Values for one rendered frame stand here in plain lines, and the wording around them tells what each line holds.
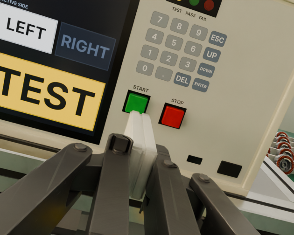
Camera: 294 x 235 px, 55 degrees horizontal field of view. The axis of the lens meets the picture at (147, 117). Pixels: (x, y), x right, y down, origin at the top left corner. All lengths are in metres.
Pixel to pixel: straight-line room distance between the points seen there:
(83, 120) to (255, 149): 0.18
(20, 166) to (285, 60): 0.27
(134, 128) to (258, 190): 0.23
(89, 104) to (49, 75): 0.04
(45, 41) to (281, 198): 0.31
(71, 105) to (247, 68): 0.17
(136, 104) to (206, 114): 0.07
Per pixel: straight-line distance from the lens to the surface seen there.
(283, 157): 1.71
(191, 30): 0.27
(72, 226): 0.50
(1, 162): 0.29
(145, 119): 0.20
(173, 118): 0.28
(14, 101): 0.30
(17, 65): 0.29
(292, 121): 7.97
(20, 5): 0.28
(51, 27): 0.28
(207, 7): 0.27
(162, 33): 0.27
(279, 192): 0.40
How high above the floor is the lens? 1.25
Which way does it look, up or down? 16 degrees down
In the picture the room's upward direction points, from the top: 18 degrees clockwise
